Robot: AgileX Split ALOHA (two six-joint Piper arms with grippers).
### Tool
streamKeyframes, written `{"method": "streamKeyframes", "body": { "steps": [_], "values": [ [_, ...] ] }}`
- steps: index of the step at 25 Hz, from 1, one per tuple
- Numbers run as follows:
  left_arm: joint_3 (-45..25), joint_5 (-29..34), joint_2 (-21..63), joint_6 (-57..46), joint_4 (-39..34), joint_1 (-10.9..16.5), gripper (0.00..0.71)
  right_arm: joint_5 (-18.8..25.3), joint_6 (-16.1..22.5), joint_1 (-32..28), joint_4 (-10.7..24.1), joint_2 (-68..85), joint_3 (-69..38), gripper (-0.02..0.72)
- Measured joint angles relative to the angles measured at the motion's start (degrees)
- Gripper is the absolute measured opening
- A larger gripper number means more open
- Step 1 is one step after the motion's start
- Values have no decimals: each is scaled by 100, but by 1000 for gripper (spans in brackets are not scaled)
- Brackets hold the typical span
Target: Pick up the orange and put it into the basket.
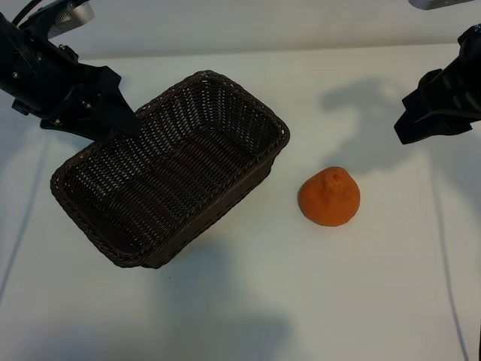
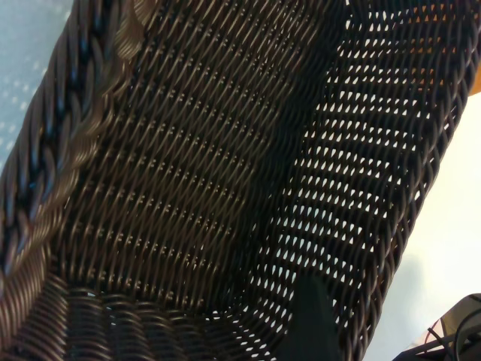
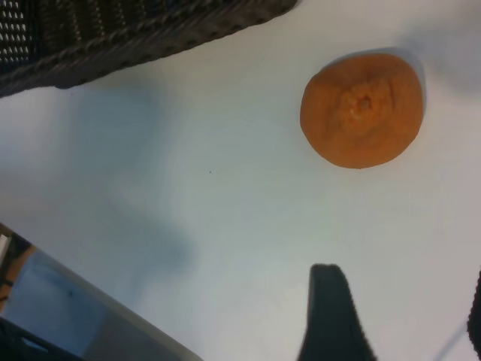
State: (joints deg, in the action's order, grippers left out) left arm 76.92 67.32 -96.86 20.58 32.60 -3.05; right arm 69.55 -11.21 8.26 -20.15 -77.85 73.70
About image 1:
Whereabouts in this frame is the orange with knobby top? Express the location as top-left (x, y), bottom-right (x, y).
top-left (298, 165), bottom-right (362, 228)

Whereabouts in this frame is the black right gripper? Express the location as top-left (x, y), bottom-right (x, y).
top-left (393, 24), bottom-right (481, 145)

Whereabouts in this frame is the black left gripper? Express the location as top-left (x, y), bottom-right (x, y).
top-left (0, 13), bottom-right (141, 144)

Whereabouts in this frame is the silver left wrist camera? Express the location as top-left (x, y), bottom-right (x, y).
top-left (28, 0), bottom-right (95, 38)

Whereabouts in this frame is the black left camera cable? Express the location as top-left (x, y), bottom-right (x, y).
top-left (10, 0), bottom-right (42, 28)

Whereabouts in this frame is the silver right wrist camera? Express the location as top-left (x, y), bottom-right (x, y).
top-left (408, 0), bottom-right (476, 11)

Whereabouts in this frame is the dark brown wicker basket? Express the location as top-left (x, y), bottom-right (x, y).
top-left (50, 69), bottom-right (292, 269)

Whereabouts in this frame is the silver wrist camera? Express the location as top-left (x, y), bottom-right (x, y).
top-left (28, 0), bottom-right (95, 38)
top-left (408, 0), bottom-right (476, 11)

